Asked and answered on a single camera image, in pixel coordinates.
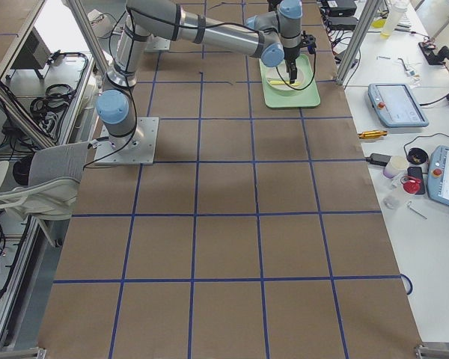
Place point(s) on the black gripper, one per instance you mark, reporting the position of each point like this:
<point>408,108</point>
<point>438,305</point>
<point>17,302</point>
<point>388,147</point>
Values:
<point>290,56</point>

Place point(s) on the white round plate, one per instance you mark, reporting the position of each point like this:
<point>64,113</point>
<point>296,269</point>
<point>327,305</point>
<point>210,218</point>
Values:
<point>279,79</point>

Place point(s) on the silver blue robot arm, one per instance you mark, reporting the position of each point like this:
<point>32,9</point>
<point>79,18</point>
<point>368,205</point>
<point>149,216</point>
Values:
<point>275,37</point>

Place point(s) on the light green plastic tray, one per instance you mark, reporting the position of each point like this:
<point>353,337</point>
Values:
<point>307,98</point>

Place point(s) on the gold metal cylinder tool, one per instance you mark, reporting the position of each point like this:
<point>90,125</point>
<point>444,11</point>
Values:
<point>372,134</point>

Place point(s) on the blue teach pendant upper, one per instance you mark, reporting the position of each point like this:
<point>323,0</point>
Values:
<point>396,105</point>

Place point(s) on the blue teach pendant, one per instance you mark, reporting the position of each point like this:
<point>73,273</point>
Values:
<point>438,175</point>
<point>396,105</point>

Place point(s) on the yellow liquid plastic bottle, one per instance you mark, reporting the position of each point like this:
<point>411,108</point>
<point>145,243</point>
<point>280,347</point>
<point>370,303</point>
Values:
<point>396,11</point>

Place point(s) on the white lavender cup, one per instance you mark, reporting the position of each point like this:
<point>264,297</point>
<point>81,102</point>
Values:
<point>396,165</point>

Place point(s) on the black round dish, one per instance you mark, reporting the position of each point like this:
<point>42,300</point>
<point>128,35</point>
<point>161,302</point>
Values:
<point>417,156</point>

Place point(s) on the red round object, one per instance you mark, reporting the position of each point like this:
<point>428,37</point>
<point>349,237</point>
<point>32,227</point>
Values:
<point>411,185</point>

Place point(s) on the silver allen key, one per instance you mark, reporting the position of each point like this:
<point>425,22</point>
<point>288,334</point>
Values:
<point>410,206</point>

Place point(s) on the blue teach pendant lower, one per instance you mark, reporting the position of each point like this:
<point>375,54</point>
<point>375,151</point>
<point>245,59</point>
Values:
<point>438,175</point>

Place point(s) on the white grey office chair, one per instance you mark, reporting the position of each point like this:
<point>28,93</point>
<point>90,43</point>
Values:
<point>53,183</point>

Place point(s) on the aluminium frame post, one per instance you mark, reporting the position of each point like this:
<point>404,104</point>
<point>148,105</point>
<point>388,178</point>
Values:
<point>364,21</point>

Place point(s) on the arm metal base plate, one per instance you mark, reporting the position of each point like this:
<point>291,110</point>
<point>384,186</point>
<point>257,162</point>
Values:
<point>140,150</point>

